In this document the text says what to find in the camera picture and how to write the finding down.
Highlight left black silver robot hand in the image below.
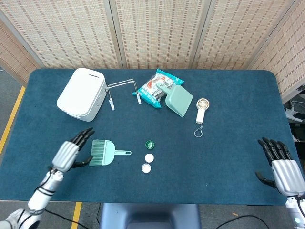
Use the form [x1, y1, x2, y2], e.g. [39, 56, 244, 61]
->
[51, 127, 96, 173]

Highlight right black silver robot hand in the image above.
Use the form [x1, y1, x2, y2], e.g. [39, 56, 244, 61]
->
[254, 137, 305, 198]

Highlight small green brush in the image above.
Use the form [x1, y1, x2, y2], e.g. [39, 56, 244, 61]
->
[89, 139, 132, 167]

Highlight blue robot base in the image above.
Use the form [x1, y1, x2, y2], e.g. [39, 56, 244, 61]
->
[98, 203, 202, 229]

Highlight white power strip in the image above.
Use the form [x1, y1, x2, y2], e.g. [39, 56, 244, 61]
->
[284, 106, 304, 123]

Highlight white lidded storage box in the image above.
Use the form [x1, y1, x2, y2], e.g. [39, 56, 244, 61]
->
[56, 67, 107, 123]

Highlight blue carpet table cover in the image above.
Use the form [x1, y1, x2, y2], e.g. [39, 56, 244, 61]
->
[0, 68, 296, 206]

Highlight teal snack bag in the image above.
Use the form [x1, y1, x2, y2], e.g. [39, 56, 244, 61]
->
[132, 68, 185, 110]

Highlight mint green dustpan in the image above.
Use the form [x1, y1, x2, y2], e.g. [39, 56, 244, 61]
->
[156, 82, 194, 118]

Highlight woven bamboo folding screen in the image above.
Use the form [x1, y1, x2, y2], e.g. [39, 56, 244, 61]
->
[0, 0, 305, 104]

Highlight black floor cable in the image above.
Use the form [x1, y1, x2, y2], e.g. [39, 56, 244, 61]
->
[215, 215, 270, 229]

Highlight metal wire rack white feet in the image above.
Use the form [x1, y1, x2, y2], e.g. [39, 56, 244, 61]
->
[104, 79, 143, 112]

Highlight white handheld fan with lanyard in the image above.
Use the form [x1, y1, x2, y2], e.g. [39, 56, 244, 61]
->
[193, 98, 211, 138]

